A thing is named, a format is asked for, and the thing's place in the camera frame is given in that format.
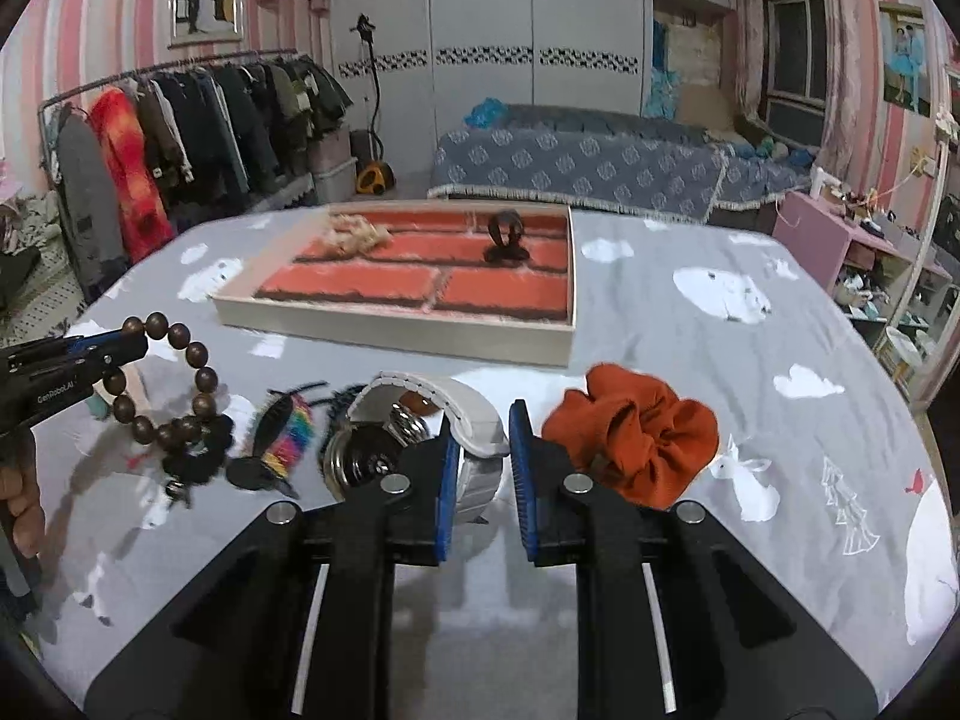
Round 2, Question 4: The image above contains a black hair claw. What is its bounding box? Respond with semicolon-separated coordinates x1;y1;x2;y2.
484;210;530;265

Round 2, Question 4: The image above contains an unframed wall poster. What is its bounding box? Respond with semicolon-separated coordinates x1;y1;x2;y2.
879;1;935;117

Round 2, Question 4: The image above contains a bed with blue blanket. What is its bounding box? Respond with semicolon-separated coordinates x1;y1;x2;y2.
429;105;815;222

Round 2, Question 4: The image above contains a rainbow hair clip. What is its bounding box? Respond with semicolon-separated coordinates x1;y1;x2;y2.
225;382;331;500

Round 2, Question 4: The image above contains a brick pattern jewelry tray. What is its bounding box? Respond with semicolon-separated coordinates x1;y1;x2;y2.
210;201;578;368

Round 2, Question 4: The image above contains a white standing mirror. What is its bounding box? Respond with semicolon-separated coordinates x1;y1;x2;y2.
874;112;960;406

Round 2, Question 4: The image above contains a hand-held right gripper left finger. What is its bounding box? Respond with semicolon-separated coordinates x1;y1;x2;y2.
82;416;462;720

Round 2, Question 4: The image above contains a white wardrobe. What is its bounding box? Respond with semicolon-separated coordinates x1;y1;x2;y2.
330;0;653;188

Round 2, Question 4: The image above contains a blue hanging cloth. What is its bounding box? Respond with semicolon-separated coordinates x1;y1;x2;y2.
651;19;680;117

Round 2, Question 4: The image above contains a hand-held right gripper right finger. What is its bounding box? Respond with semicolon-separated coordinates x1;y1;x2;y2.
508;399;878;720

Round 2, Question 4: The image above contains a cream wide headband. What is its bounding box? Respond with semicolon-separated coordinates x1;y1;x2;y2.
324;371;511;526

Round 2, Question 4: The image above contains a metal clothes rack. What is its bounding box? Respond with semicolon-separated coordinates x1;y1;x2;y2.
37;47;301;188

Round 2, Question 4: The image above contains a black toothed headband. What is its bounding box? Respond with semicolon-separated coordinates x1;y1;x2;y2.
319;382;372;466

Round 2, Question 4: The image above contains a black scrunchie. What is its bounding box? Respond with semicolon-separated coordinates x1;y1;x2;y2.
154;412;237;503

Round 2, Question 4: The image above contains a pink cabinet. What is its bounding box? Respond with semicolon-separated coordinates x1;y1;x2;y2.
772;191;953;301

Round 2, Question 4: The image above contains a beige scrunchie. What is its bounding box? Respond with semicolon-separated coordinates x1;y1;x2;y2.
324;211;392;260

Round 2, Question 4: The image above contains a pile of clothes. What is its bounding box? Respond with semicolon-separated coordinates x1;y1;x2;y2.
0;157;68;316

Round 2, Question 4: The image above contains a window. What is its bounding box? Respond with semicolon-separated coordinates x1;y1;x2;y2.
765;0;830;147

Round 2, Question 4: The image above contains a garment steamer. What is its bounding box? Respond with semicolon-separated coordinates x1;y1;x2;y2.
349;13;398;192

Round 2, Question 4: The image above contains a row of hanging clothes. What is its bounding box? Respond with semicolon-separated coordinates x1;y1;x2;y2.
45;52;353;293

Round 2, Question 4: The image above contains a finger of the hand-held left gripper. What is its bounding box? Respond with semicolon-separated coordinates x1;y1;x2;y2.
75;334;149;391
64;328;128;353

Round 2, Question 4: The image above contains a blue plastic bag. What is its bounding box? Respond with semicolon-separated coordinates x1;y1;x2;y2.
465;97;511;128

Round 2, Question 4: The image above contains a pink curtain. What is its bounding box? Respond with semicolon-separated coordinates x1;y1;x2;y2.
817;0;875;188
733;0;766;121

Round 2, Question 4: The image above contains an orange scrunchie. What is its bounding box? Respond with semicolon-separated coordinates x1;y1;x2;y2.
541;364;721;511

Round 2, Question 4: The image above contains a brown cushion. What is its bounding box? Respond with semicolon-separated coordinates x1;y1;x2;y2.
679;82;740;132

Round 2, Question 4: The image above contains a person's left hand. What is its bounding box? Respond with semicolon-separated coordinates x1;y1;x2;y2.
0;431;46;563

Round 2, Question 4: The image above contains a plastic storage box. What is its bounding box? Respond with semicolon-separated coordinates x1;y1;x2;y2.
307;127;357;203

